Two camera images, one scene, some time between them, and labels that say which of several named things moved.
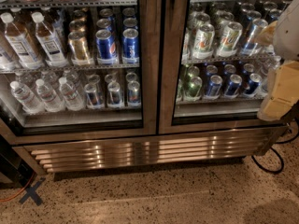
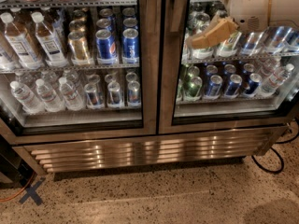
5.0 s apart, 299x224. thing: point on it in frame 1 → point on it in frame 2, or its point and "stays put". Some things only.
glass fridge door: (212, 70) stays put
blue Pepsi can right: (131, 47) stays put
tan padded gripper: (288, 35) → (248, 7)
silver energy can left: (92, 95) stays put
